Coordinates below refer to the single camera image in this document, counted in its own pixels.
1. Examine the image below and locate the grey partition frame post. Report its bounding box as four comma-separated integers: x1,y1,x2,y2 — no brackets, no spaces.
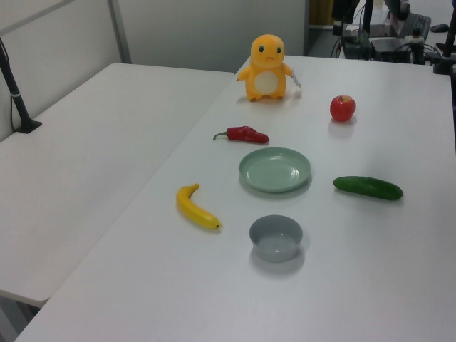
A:
105,0,132,65

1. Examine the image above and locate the pale green plate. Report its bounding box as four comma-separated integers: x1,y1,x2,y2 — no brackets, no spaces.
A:
239,147,314,194

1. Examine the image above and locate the black clamp stand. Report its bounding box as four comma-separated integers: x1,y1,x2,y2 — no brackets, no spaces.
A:
432,0,456,76

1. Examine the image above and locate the green cucumber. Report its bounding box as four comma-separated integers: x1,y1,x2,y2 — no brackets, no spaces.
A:
333,176,403,201

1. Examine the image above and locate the red apple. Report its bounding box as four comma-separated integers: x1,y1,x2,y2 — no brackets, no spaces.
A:
329,94,356,123

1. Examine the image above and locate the small grey bowl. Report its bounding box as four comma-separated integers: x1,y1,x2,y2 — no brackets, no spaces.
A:
249,214,304,263

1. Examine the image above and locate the black upright pole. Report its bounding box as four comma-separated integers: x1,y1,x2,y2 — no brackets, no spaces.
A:
360,0,374,60

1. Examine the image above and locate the yellow banana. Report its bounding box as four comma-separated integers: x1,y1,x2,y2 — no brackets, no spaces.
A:
176,183,222,231

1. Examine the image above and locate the red chili pepper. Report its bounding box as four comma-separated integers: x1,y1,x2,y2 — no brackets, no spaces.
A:
212,125,269,145

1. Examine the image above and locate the black keyboard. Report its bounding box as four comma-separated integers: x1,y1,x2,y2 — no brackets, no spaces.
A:
401,12,432,41

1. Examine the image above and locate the black slanted camera pole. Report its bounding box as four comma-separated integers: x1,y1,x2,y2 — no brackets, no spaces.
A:
0,37,43,135

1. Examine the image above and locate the orange plush dinosaur toy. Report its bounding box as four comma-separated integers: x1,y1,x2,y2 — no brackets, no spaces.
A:
237,33,295,103

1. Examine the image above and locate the black control box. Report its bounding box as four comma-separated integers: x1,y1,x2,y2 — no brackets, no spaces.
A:
370,36,411,63

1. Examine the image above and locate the white plush toy tag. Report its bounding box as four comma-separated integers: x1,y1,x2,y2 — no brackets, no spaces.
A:
289,70,304,99

